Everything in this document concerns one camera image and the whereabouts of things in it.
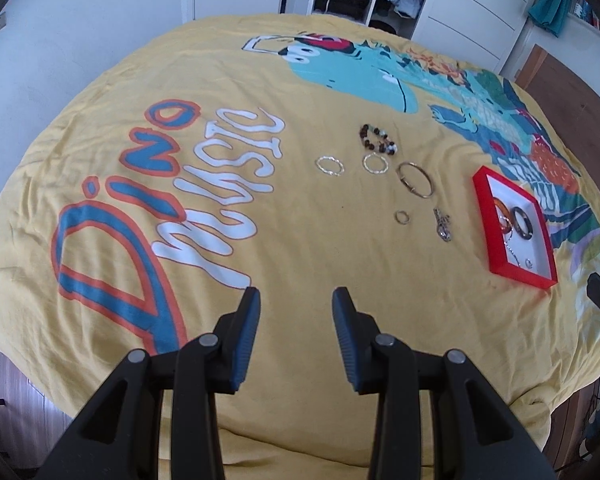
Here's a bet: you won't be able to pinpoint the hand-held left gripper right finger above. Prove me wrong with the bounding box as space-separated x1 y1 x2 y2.
331 286 571 480

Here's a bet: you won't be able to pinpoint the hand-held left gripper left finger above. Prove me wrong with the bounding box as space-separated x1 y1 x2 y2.
27 286 262 480

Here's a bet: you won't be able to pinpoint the silver pendant charm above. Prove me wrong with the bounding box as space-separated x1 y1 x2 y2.
432 207 454 244

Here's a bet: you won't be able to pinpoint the red jewelry tray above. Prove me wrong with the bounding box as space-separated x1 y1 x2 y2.
471 166 559 290

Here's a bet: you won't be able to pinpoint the thin metal bangle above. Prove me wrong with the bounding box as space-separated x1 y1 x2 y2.
396 161 435 199

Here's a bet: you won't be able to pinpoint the brown and white beaded bracelet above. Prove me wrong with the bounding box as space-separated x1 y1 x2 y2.
357 123 399 156

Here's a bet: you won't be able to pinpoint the yellow printed blanket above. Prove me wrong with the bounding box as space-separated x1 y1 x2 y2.
0 12 600 462

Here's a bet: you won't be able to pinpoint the dark tortoiseshell bangle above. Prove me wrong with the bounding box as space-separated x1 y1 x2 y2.
510 205 535 241

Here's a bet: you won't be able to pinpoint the orange amber bangle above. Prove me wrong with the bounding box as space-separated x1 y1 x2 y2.
494 198 519 234

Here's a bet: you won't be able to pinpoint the wooden headboard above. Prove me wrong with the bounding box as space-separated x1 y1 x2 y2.
512 44 600 181

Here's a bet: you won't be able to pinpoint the row of books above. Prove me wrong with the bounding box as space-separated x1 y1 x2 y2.
567 0 600 40

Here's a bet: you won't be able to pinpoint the teal hanging cloth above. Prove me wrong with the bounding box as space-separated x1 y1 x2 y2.
527 0 579 39

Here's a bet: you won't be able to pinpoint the white wardrobe door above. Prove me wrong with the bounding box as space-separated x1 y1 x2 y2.
411 0 537 77

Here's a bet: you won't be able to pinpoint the dark folded clothes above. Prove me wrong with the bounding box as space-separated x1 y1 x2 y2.
314 0 372 14

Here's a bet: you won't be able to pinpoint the thin silver chain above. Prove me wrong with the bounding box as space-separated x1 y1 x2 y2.
502 236 527 269

